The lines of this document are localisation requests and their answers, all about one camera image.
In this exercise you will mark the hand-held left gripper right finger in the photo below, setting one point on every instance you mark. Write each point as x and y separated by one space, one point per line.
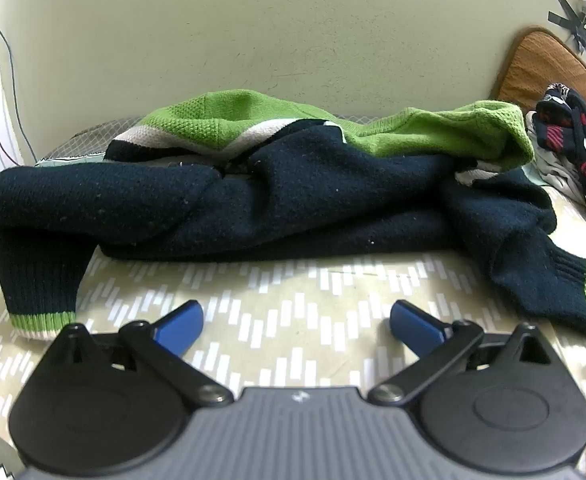
413 325

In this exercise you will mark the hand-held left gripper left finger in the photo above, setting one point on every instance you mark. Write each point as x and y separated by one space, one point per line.
183 325

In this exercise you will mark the navy and green knit sweater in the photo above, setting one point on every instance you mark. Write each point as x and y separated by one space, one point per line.
323 200

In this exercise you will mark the beige chevron blanket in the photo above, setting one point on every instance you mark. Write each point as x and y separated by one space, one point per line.
293 300

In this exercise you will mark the white striped garment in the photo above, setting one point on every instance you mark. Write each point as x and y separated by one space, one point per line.
555 172

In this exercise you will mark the navy red printed garment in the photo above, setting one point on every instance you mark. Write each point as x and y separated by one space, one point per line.
568 130

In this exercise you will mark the orange quilted pillow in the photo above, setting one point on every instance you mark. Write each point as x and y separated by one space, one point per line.
538 70

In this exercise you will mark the black tape strips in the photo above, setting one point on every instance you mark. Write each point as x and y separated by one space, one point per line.
580 30

